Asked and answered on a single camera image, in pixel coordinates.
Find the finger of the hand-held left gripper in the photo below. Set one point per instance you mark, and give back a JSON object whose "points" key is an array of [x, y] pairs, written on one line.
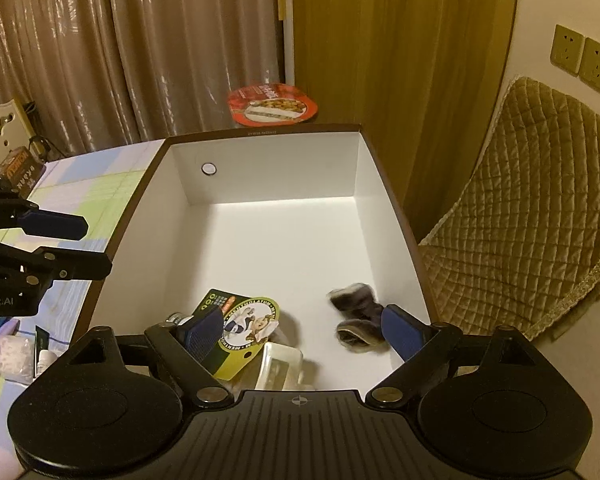
{"points": [[55, 226], [80, 266]]}

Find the red instant meal package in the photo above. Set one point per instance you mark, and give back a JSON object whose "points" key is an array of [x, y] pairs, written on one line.
{"points": [[272, 105]]}

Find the white carved chair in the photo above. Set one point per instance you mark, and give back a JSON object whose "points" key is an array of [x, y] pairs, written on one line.
{"points": [[0, 130]]}

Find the gold wall socket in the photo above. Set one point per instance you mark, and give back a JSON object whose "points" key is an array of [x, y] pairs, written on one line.
{"points": [[567, 50], [599, 66]]}

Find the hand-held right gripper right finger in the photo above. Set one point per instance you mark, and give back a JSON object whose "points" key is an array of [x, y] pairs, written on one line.
{"points": [[404, 332]]}

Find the small white bottle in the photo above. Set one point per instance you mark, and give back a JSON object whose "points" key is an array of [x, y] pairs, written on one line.
{"points": [[46, 362]]}

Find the dark wrapped snack pack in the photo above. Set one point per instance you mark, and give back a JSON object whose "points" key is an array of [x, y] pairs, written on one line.
{"points": [[17, 170]]}

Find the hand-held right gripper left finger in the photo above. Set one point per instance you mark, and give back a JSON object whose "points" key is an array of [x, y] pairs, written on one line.
{"points": [[202, 332]]}

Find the clear floss pick box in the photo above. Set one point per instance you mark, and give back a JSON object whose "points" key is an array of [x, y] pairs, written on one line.
{"points": [[10, 360]]}

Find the green lip balm card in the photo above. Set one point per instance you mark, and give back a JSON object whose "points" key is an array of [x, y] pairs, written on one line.
{"points": [[245, 320]]}

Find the white hair claw clip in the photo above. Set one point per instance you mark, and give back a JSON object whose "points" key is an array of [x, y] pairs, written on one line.
{"points": [[280, 365]]}

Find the brown cardboard box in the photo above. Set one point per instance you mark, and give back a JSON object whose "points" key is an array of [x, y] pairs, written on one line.
{"points": [[280, 240]]}

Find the quilted tan chair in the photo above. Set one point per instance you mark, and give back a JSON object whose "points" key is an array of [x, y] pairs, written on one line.
{"points": [[530, 220]]}

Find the beige curtain panel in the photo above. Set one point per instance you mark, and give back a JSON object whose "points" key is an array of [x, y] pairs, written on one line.
{"points": [[45, 50], [195, 45]]}

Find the white cosmetic tube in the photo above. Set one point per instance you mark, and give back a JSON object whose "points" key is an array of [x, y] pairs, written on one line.
{"points": [[5, 329]]}

